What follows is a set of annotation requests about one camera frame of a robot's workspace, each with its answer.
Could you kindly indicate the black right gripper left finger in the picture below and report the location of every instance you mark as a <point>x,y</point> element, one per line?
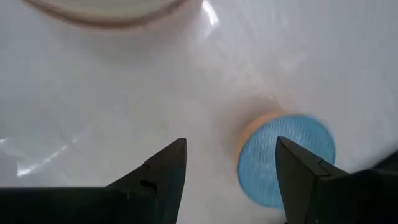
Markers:
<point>161,183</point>

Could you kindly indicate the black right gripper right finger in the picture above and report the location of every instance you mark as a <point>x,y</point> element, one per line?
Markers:
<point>311,193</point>

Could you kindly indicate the blue and orange round sponge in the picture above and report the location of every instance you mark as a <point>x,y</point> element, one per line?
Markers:
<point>261,161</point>

